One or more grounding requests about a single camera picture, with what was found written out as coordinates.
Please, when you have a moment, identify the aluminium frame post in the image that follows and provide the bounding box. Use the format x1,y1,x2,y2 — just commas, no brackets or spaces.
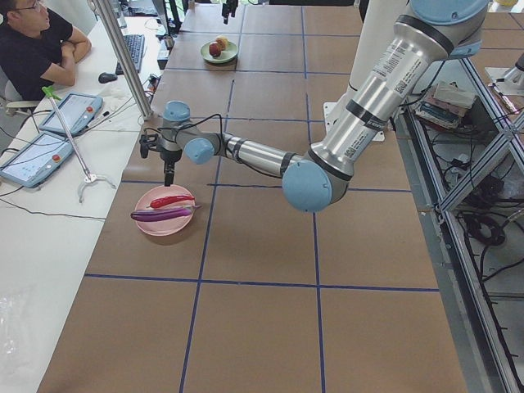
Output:
90,0,152,121

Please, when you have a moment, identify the black keyboard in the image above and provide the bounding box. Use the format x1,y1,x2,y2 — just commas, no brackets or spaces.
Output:
124,34,146,73

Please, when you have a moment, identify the teach pendant tablet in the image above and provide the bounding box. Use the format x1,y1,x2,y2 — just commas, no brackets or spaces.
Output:
38,93,103,136
1,131,73,188

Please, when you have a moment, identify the red yellow pomegranate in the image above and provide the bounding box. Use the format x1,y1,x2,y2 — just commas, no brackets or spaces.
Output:
208,41,222,58

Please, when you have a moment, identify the red chili pepper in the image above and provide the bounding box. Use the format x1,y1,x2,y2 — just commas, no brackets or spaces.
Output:
148,195,194,209

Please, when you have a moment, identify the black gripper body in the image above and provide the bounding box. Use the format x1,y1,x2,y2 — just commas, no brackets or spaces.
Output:
160,150,181,172

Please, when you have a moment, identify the seated person black shirt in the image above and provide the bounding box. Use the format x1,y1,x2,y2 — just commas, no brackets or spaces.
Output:
1,1,92,101

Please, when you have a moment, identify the near teach pendant tablet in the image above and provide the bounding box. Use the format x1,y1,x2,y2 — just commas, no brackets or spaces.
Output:
1,131,73,188

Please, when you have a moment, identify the stack of books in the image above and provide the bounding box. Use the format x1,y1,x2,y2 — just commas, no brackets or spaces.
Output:
414,81,477,129

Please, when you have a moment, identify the far teach pendant tablet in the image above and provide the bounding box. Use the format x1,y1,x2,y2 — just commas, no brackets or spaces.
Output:
38,93,103,136

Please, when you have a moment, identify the green plate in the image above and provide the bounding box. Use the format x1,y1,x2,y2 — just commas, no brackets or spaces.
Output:
200,41,238,65

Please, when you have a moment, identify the black computer mouse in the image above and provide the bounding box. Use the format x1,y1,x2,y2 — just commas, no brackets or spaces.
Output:
97,72,118,84

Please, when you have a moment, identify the pink green peach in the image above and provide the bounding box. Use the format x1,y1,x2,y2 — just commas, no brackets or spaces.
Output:
215,35,228,51

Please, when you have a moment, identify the pink plate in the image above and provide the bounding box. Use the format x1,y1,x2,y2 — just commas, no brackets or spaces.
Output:
134,185,196,236

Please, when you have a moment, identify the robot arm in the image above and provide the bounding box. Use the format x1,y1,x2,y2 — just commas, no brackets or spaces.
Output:
157,1,488,212

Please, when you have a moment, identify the grabber reaching stick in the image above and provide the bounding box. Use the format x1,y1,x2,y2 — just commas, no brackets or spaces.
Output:
42,86,116,203

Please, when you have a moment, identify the purple eggplant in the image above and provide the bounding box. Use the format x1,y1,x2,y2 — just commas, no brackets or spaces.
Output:
130,206,201,222

